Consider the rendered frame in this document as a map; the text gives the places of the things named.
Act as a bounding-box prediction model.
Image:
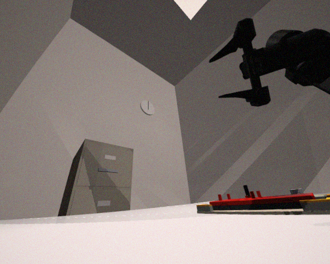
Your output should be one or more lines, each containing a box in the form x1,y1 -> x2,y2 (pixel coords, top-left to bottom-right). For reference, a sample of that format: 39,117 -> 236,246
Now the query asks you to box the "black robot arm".
239,28 -> 330,95

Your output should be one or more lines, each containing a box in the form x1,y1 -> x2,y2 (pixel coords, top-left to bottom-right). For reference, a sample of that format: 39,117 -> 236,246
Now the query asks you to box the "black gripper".
209,18 -> 296,107

